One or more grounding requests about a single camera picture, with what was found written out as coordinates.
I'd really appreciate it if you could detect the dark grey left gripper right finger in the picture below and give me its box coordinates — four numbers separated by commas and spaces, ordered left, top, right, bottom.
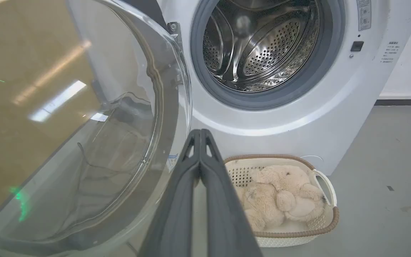
201, 129, 263, 257

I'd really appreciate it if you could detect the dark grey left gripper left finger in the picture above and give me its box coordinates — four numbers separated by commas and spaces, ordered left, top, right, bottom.
138, 129, 201, 257

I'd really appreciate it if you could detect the glass washer door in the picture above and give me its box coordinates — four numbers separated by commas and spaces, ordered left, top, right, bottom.
0, 0, 193, 257

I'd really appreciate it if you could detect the white front-load washing machine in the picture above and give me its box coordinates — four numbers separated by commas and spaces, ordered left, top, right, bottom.
156, 0, 411, 176

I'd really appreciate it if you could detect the cream plush teddy bear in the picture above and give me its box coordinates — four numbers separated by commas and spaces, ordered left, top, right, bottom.
235, 165, 325, 231

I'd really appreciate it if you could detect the white plastic laundry basket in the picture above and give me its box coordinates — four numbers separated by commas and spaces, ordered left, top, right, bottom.
224, 154, 340, 248

